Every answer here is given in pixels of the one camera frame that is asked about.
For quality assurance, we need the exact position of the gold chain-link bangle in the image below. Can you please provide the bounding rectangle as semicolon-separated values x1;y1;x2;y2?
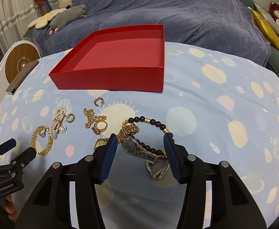
31;125;54;156

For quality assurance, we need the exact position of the red clover gold ring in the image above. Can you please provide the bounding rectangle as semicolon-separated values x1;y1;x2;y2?
91;120;109;135

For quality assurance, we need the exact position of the gold wristwatch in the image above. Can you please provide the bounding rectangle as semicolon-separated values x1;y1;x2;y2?
94;117;140;150

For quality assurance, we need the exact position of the silver blue-dial wristwatch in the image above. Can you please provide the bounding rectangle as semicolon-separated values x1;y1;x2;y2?
121;134;169;180

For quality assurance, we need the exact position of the white pearl bracelet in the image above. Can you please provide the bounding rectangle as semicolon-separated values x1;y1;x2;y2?
49;106;68;139

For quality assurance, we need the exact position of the person's left hand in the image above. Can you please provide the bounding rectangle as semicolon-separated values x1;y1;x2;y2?
4;195;19;220

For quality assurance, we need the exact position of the gold hoop earring near pearls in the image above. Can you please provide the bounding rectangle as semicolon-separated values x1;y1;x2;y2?
65;113;75;123

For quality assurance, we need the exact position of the gold hoop earring near box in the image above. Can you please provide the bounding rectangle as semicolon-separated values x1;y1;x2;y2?
94;97;105;108

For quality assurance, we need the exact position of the blue planet-print tablecloth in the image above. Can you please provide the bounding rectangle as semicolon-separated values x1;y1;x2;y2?
0;42;279;228

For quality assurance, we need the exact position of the red cardboard box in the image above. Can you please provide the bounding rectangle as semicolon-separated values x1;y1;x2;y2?
49;24;165;93

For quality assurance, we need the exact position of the white round wood-faced appliance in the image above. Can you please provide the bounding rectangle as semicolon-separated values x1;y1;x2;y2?
0;40;41;103

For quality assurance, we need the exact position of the blue-grey sofa blanket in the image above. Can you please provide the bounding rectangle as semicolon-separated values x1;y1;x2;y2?
32;0;271;66

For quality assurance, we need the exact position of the cream flower plush pillow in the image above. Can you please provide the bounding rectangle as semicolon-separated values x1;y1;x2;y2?
27;8;66;30

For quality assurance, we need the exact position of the white sheer curtain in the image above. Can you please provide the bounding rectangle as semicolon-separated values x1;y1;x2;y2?
0;0;42;53

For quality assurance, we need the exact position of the grey plush animal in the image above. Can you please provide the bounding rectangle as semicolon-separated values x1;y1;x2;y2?
49;4;86;35

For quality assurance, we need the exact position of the gold shiny cushion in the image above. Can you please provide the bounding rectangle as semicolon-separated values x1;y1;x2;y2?
251;9;279;51

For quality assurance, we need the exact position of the grey silver cushion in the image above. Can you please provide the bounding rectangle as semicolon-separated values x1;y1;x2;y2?
254;2;279;36

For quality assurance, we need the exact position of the dark bead gold bracelet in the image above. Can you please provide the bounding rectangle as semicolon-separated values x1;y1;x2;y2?
127;116;174;156

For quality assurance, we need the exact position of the gold chain necklace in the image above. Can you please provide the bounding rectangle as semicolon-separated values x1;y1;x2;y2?
83;108;107;129

